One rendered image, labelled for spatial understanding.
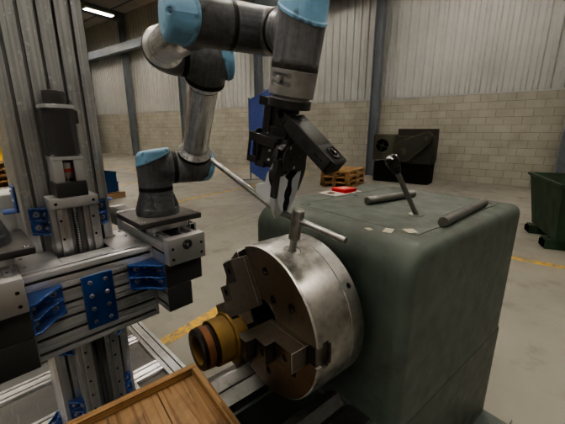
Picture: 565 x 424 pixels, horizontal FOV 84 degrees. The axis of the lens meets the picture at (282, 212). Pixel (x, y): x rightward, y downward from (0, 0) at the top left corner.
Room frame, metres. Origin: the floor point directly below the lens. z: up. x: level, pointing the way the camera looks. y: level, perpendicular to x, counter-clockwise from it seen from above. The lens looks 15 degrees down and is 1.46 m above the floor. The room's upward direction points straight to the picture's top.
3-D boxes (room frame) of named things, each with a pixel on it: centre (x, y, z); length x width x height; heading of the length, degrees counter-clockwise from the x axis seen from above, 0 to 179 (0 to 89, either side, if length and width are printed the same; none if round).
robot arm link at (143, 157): (1.13, 0.45, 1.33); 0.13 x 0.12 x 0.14; 119
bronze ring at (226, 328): (0.50, 0.12, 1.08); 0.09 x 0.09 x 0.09; 39
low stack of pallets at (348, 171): (8.72, -1.68, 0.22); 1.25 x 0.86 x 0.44; 147
